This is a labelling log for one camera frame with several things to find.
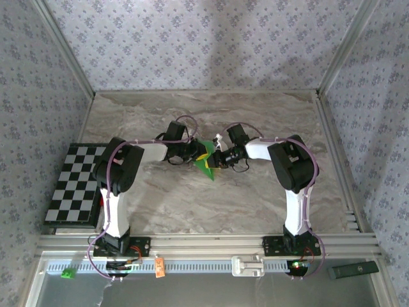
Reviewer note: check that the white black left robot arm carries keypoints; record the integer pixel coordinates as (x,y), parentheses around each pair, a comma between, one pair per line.
(115,217)

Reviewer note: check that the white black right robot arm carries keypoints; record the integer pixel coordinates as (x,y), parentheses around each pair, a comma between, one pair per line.
(295,211)

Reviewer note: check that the white plastic latch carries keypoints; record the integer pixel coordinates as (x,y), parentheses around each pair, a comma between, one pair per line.
(247,265)

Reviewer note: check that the orange tag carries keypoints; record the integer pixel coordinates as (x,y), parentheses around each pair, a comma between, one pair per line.
(159,267)

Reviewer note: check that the black grey checkerboard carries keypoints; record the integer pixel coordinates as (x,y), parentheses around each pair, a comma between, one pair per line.
(67,192)

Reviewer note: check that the round black controller board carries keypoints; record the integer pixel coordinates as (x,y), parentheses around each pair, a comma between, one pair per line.
(297,266)
(118,265)

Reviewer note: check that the long black device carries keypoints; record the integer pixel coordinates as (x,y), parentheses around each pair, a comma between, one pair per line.
(353,270)

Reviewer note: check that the small green connector block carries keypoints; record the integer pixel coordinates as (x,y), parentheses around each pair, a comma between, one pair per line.
(68,273)

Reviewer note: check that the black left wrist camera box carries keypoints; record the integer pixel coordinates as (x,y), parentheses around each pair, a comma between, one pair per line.
(175,131)

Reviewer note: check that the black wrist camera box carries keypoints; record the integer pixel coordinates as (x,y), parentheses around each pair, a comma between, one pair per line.
(175,131)
(238,134)

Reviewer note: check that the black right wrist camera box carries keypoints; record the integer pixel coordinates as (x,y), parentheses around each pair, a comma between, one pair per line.
(238,134)

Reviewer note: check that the long aluminium mounting rail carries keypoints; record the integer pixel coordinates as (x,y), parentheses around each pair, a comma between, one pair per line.
(207,246)

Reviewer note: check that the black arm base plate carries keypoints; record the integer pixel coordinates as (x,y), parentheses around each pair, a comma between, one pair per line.
(143,246)
(271,246)

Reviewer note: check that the aluminium side rail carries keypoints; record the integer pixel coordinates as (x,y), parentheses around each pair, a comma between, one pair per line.
(337,153)

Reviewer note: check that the aluminium corner post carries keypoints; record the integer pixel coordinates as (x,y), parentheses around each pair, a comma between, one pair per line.
(345,48)
(68,51)

